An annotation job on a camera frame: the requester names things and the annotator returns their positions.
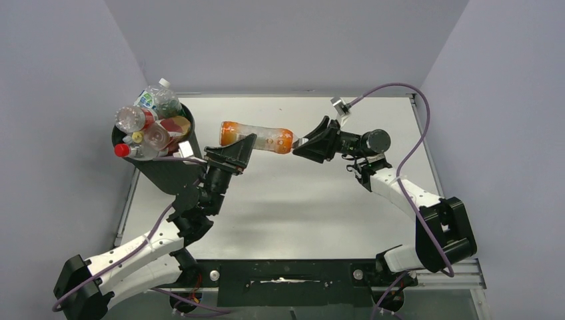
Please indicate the clear bottle dark green label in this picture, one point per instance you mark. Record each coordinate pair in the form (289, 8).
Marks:
(167, 104)

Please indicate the orange drink bottle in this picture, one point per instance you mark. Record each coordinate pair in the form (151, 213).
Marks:
(276, 140)

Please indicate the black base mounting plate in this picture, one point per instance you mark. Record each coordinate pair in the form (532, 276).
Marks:
(288, 283)

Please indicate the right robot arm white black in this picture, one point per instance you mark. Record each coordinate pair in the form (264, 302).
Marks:
(443, 233)

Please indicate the clear bottle blue green label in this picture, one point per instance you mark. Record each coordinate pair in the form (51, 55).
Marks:
(146, 97)

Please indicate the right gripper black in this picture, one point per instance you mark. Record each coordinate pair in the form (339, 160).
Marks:
(321, 146)

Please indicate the black ribbed plastic bin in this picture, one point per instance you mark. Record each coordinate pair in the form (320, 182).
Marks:
(171, 176)

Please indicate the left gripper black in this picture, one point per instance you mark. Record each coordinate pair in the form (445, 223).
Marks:
(236, 154)

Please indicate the red gold label bottle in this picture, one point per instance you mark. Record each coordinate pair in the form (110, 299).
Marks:
(165, 132)

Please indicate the clear bottle red blue label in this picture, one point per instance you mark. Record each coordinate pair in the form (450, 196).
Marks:
(132, 119)

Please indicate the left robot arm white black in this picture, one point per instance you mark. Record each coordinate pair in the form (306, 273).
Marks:
(88, 288)

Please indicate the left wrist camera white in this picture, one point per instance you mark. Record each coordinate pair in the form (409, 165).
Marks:
(185, 153)

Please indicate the yellow juice bottle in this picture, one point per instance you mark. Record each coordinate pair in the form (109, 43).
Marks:
(137, 137)

